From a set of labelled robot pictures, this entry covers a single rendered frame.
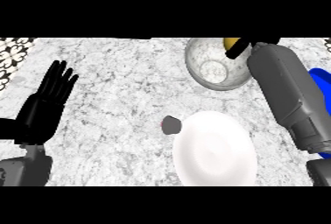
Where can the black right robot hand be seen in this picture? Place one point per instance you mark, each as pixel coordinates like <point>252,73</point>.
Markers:
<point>239,50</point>

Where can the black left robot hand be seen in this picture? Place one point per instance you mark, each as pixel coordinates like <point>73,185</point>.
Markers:
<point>41,113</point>

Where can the yellow lemon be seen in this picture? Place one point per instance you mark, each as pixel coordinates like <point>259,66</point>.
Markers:
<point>231,43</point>

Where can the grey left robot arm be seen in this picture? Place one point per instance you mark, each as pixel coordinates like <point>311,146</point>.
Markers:
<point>24,169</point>

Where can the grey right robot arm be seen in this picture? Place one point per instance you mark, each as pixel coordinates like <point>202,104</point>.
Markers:
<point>288,87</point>

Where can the grey speckled bowl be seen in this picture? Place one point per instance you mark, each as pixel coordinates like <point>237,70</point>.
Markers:
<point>214,70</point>

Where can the white plate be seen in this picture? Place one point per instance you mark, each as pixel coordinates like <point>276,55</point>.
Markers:
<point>215,151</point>

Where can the blue object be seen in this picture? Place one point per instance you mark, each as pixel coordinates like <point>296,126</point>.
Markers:
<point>323,81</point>

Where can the small dark grey object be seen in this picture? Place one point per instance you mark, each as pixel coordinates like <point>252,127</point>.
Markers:
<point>172,125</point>

